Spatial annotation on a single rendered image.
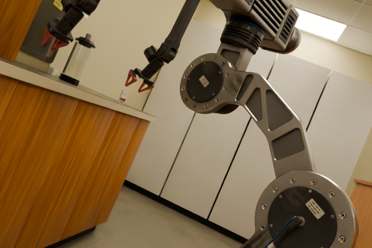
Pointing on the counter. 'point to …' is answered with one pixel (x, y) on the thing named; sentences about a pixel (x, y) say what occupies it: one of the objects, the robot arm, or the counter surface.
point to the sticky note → (59, 0)
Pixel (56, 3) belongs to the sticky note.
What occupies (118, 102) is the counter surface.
